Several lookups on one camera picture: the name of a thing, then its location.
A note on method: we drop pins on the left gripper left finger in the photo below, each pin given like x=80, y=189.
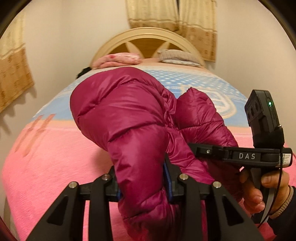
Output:
x=65, y=217

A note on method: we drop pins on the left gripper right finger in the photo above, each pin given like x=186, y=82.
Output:
x=207, y=211

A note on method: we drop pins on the magenta puffer jacket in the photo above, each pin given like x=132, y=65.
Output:
x=129, y=114

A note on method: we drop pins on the person's right hand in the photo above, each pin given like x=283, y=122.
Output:
x=253, y=198

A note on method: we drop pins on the dark sleeve with cuff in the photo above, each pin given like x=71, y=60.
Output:
x=282, y=221

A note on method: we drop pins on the blue pink printed bedspread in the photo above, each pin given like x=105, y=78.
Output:
x=51, y=151

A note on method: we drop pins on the striped grey pillow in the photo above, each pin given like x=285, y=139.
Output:
x=179, y=57

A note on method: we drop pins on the beige curtain behind headboard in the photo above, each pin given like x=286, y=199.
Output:
x=194, y=20

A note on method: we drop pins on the beige curtain side window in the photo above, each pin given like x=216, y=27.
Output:
x=16, y=76

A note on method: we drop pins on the black object beside bed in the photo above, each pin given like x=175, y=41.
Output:
x=83, y=72

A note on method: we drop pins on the cream wooden headboard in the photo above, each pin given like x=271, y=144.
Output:
x=147, y=41

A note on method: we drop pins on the pink floral folded blanket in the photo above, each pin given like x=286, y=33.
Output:
x=117, y=59

